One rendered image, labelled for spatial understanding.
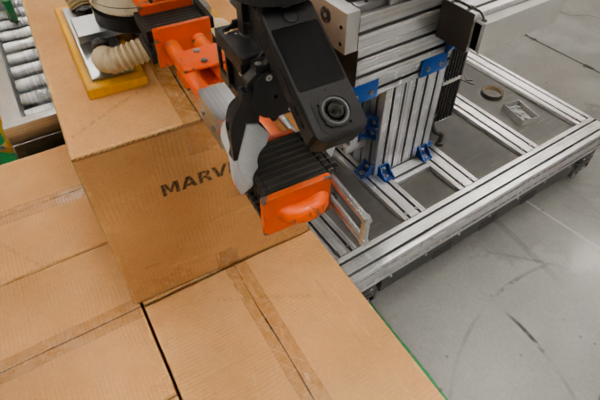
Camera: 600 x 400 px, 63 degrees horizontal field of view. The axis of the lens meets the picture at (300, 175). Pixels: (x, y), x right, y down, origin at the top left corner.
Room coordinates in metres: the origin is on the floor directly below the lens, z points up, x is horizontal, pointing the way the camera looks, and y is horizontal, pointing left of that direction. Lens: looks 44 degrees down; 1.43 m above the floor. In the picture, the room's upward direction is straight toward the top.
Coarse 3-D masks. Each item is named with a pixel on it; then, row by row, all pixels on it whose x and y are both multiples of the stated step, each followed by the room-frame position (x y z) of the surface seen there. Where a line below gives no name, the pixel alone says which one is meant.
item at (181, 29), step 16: (176, 0) 0.71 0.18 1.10; (144, 16) 0.68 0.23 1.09; (160, 16) 0.68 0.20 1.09; (176, 16) 0.68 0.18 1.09; (192, 16) 0.68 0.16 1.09; (208, 16) 0.65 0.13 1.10; (144, 32) 0.63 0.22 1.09; (160, 32) 0.62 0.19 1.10; (176, 32) 0.63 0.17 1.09; (192, 32) 0.64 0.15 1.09; (208, 32) 0.65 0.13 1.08; (144, 48) 0.66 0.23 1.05; (160, 48) 0.61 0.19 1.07; (160, 64) 0.61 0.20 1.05
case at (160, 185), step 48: (48, 0) 1.04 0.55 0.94; (48, 48) 0.84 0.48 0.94; (144, 96) 0.68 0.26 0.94; (192, 96) 0.68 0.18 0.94; (96, 144) 0.56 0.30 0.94; (144, 144) 0.58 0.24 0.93; (192, 144) 0.61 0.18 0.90; (96, 192) 0.53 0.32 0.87; (144, 192) 0.57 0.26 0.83; (192, 192) 0.60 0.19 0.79; (144, 240) 0.55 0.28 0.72; (192, 240) 0.59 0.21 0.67; (240, 240) 0.64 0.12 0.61; (144, 288) 0.54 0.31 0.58
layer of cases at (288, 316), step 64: (0, 192) 0.84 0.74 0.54; (64, 192) 0.84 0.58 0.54; (0, 256) 0.65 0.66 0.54; (64, 256) 0.65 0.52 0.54; (256, 256) 0.65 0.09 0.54; (320, 256) 0.65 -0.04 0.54; (0, 320) 0.49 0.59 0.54; (64, 320) 0.49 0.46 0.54; (128, 320) 0.49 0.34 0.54; (192, 320) 0.49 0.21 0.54; (256, 320) 0.49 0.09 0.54; (320, 320) 0.49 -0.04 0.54; (0, 384) 0.37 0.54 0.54; (64, 384) 0.37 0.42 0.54; (128, 384) 0.37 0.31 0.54; (192, 384) 0.37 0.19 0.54; (256, 384) 0.37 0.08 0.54; (320, 384) 0.37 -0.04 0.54; (384, 384) 0.37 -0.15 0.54
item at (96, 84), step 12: (60, 12) 0.95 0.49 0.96; (72, 12) 0.94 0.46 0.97; (84, 12) 0.89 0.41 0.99; (60, 24) 0.90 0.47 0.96; (72, 36) 0.85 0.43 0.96; (120, 36) 0.85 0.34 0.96; (72, 48) 0.81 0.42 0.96; (84, 48) 0.80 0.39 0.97; (84, 60) 0.76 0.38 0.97; (84, 72) 0.73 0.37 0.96; (96, 72) 0.72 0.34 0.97; (120, 72) 0.72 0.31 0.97; (132, 72) 0.73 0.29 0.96; (144, 72) 0.73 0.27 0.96; (84, 84) 0.69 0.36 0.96; (96, 84) 0.69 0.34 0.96; (108, 84) 0.69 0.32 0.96; (120, 84) 0.70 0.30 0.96; (132, 84) 0.70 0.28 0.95; (144, 84) 0.71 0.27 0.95; (96, 96) 0.68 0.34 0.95
